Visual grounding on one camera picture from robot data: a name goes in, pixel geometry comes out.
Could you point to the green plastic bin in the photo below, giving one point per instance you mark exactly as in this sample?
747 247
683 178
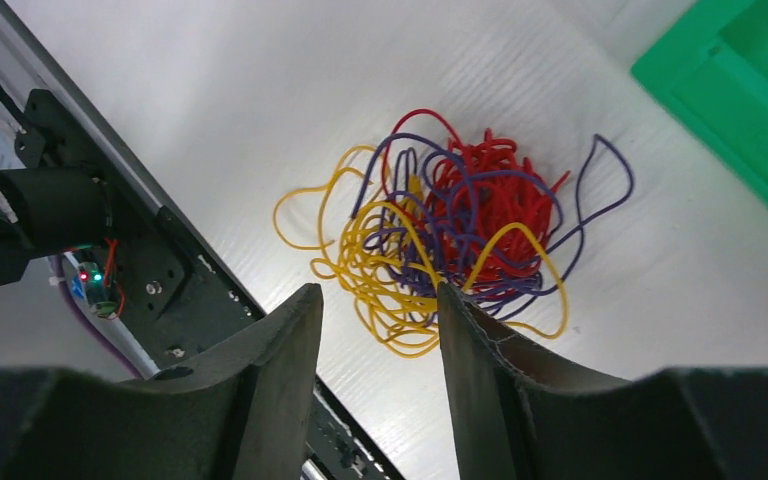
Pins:
710 71

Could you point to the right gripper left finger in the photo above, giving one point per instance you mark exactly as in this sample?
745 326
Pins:
239 410

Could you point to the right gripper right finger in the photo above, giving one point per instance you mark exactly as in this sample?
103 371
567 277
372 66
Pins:
521 411

